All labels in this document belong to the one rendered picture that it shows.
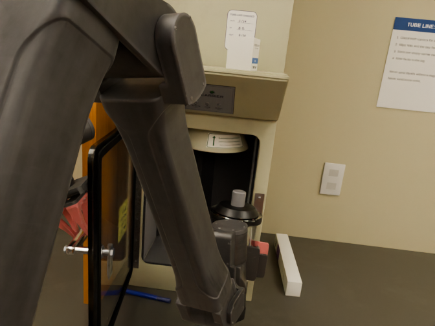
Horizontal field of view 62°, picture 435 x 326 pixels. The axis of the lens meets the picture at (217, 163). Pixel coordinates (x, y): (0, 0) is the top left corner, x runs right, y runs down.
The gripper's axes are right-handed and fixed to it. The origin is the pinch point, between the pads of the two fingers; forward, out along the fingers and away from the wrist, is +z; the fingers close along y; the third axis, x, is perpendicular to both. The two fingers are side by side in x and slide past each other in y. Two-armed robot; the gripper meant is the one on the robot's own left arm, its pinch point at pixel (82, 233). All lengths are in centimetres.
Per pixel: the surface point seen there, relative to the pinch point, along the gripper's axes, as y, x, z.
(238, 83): -35.5, -10.5, -14.6
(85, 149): -1.3, -13.9, -12.3
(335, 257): -48, -44, 52
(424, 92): -92, -58, 13
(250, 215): -29.4, -5.9, 10.0
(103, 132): -4.9, -17.7, -13.9
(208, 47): -32.1, -21.3, -22.7
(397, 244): -73, -57, 64
